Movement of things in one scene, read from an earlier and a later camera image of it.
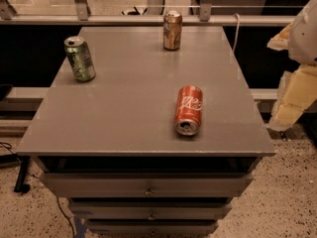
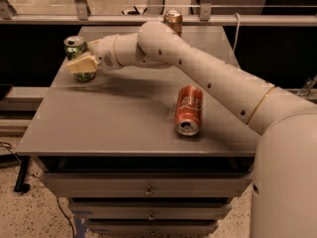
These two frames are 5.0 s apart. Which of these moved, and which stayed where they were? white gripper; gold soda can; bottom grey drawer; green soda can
Moved: white gripper
Stayed: gold soda can; green soda can; bottom grey drawer
